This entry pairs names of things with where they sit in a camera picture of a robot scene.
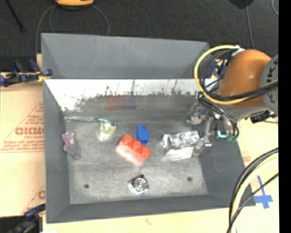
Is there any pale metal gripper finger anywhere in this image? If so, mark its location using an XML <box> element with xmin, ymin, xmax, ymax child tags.
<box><xmin>193</xmin><ymin>136</ymin><xmax>212</xmax><ymax>157</ymax></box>

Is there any clear plastic packet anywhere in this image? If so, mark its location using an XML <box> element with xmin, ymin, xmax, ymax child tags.
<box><xmin>160</xmin><ymin>131</ymin><xmax>200</xmax><ymax>162</ymax></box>

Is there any blue toy block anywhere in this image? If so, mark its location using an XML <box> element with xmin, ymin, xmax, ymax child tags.
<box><xmin>136</xmin><ymin>124</ymin><xmax>150</xmax><ymax>145</ymax></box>

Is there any red toy brick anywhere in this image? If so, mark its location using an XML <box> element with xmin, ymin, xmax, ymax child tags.
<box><xmin>115</xmin><ymin>134</ymin><xmax>152</xmax><ymax>167</ymax></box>

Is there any grey metal bin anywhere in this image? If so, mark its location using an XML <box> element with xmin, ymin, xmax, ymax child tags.
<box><xmin>40</xmin><ymin>33</ymin><xmax>256</xmax><ymax>223</ymax></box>

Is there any silver round metal object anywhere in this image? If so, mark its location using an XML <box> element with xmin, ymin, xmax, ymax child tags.
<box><xmin>128</xmin><ymin>174</ymin><xmax>150</xmax><ymax>196</ymax></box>

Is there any clear cup with green band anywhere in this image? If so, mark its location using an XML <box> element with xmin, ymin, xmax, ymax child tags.
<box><xmin>96</xmin><ymin>116</ymin><xmax>117</xmax><ymax>142</ymax></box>

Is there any purple toy figure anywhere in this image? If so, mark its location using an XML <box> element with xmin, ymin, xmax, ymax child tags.
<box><xmin>62</xmin><ymin>131</ymin><xmax>82</xmax><ymax>160</ymax></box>

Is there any brown cardboard board, red print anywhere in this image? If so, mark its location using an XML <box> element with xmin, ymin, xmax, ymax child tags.
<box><xmin>0</xmin><ymin>53</ymin><xmax>47</xmax><ymax>218</ymax></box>

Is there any black cylinder on white bracket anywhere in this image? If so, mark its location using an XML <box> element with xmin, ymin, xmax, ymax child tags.
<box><xmin>249</xmin><ymin>110</ymin><xmax>277</xmax><ymax>124</ymax></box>

